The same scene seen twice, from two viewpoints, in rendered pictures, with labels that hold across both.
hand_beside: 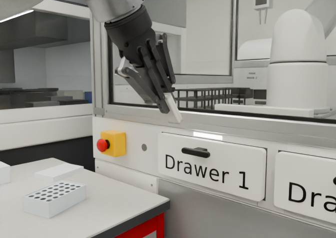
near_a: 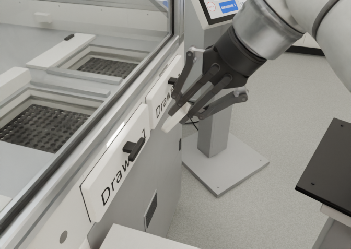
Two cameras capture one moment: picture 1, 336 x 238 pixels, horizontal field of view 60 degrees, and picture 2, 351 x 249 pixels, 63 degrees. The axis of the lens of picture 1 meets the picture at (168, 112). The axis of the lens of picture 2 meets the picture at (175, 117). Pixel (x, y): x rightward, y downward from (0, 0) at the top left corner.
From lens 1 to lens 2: 0.90 m
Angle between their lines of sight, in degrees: 105
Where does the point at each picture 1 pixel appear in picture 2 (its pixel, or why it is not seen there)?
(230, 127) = (127, 108)
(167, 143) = (100, 182)
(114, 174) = not seen: outside the picture
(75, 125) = not seen: outside the picture
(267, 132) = (141, 91)
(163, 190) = (96, 234)
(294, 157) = (156, 93)
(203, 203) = (123, 187)
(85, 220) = not seen: outside the picture
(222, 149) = (133, 129)
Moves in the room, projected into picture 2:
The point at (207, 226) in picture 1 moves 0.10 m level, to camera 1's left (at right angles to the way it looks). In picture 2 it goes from (126, 198) to (138, 229)
